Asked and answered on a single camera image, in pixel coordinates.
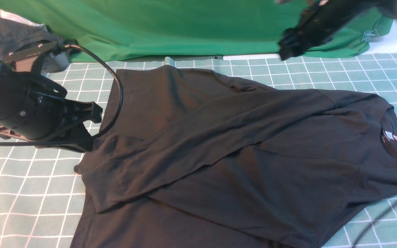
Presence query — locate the metal binder clip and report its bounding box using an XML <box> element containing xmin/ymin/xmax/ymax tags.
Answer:
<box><xmin>361</xmin><ymin>29</ymin><xmax>380</xmax><ymax>43</ymax></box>

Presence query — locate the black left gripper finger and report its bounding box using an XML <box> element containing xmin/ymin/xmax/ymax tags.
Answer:
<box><xmin>64</xmin><ymin>101</ymin><xmax>103</xmax><ymax>124</ymax></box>
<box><xmin>35</xmin><ymin>124</ymin><xmax>94</xmax><ymax>153</ymax></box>

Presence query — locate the green backdrop cloth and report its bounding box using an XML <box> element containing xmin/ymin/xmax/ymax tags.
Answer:
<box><xmin>0</xmin><ymin>0</ymin><xmax>394</xmax><ymax>63</ymax></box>

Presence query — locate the crumpled dark gray garment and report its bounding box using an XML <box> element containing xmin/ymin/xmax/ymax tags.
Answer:
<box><xmin>0</xmin><ymin>17</ymin><xmax>66</xmax><ymax>58</ymax></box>

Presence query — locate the dark gray long-sleeve top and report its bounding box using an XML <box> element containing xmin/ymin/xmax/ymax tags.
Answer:
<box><xmin>71</xmin><ymin>65</ymin><xmax>397</xmax><ymax>248</ymax></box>

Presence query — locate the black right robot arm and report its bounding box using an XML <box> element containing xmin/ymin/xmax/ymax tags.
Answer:
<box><xmin>278</xmin><ymin>0</ymin><xmax>397</xmax><ymax>61</ymax></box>

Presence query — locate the white cloth piece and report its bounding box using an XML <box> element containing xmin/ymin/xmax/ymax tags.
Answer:
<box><xmin>0</xmin><ymin>9</ymin><xmax>48</xmax><ymax>31</ymax></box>

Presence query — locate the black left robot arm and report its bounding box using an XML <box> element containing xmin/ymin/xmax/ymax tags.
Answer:
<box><xmin>0</xmin><ymin>42</ymin><xmax>103</xmax><ymax>153</ymax></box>

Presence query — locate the mint grid tablecloth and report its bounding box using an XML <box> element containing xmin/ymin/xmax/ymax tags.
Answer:
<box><xmin>0</xmin><ymin>53</ymin><xmax>397</xmax><ymax>248</ymax></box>

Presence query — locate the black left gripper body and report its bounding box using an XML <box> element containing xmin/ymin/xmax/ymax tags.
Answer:
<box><xmin>0</xmin><ymin>72</ymin><xmax>82</xmax><ymax>141</ymax></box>

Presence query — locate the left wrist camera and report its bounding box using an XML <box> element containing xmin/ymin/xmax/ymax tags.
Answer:
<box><xmin>2</xmin><ymin>41</ymin><xmax>70</xmax><ymax>74</ymax></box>

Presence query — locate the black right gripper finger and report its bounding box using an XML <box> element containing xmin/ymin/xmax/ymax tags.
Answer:
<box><xmin>278</xmin><ymin>28</ymin><xmax>309</xmax><ymax>61</ymax></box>

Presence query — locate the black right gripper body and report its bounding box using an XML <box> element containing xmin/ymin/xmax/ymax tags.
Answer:
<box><xmin>297</xmin><ymin>0</ymin><xmax>392</xmax><ymax>47</ymax></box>

